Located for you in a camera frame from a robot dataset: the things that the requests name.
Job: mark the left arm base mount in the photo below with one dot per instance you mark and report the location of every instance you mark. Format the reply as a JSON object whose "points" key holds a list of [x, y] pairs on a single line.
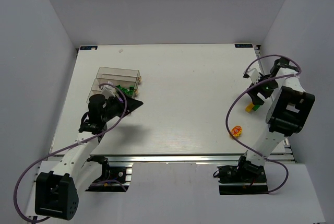
{"points": [[111, 178]]}

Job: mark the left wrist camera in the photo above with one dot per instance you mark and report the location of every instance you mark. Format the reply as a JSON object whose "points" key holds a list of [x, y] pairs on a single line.
{"points": [[108, 90]]}

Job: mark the left blue corner label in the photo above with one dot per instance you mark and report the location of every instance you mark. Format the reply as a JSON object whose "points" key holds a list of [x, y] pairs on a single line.
{"points": [[88, 48]]}

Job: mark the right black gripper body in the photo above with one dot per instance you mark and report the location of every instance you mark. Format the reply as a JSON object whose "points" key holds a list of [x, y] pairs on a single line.
{"points": [[255, 94]]}

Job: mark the right blue corner label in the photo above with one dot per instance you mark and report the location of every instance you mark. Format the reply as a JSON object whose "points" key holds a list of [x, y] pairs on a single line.
{"points": [[243, 45]]}

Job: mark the clear middle container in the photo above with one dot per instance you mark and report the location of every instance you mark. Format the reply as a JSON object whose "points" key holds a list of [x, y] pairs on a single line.
{"points": [[125, 84]]}

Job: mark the yellow round toy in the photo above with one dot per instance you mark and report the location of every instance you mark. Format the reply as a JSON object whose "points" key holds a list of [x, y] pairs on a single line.
{"points": [[236, 131]]}

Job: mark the clear container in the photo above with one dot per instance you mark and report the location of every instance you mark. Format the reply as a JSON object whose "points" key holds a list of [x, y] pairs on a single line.
{"points": [[129, 75], [95, 104], [125, 84]]}

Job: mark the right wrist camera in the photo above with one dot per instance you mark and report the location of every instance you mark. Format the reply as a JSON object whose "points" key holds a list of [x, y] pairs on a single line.
{"points": [[253, 74]]}

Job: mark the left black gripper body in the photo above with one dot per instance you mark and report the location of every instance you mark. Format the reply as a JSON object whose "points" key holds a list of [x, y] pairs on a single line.
{"points": [[122, 105]]}

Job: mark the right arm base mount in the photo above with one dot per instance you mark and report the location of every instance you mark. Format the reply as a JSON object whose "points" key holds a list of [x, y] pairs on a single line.
{"points": [[233, 180]]}

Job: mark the blue corner label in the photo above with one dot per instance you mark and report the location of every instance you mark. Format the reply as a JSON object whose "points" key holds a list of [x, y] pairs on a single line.
{"points": [[243, 45], [88, 48]]}

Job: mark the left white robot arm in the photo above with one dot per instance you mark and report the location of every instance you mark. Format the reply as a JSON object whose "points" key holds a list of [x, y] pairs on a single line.
{"points": [[57, 192]]}

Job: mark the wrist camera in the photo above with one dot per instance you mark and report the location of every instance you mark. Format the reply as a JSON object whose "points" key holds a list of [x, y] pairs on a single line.
{"points": [[253, 74], [108, 90]]}

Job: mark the clear back container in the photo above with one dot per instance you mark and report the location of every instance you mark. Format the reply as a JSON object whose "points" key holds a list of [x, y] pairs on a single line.
{"points": [[129, 75]]}

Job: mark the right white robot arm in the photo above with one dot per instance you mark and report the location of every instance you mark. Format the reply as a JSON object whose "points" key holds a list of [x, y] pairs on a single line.
{"points": [[286, 116]]}

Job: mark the yellow lego brick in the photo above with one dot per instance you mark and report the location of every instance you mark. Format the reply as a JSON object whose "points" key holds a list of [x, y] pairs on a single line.
{"points": [[249, 108]]}

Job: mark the clear front container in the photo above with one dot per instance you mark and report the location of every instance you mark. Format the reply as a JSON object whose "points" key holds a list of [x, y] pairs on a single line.
{"points": [[95, 104]]}

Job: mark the green lego brick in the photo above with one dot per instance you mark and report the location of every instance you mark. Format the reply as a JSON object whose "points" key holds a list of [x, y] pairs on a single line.
{"points": [[131, 90], [121, 88], [127, 92]]}

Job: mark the green lego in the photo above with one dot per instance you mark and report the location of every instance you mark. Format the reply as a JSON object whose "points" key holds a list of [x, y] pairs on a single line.
{"points": [[256, 107]]}

